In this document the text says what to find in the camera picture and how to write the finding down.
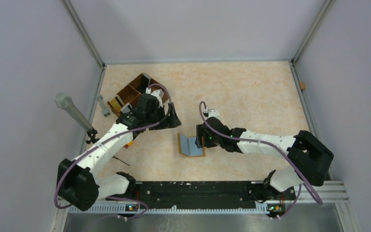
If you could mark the small wooden block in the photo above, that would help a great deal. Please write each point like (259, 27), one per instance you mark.
(302, 85)

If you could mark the gold card in basket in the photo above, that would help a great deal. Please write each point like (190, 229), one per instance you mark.
(116, 104)

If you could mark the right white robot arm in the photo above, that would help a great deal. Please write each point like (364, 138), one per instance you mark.
(308, 158)

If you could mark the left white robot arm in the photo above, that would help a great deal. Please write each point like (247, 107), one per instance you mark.
(77, 180)

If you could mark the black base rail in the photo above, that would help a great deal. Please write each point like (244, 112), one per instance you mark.
(204, 194)

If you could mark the silver microphone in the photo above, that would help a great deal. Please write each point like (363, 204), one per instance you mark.
(65, 102)

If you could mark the brown wicker divided basket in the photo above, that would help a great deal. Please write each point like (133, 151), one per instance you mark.
(132, 91)

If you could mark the grey plastic tool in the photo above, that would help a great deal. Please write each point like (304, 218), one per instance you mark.
(104, 108)

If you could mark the black microphone tripod stand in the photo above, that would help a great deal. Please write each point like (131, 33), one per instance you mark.
(107, 146)

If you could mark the white perforated cable tray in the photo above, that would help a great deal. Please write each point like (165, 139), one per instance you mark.
(122, 209)

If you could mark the orange leather card holder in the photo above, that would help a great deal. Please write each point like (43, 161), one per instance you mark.
(187, 146)

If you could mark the grey card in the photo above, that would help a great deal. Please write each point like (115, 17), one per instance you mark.
(146, 80)
(126, 108)

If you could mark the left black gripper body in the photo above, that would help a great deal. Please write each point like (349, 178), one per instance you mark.
(168, 121)

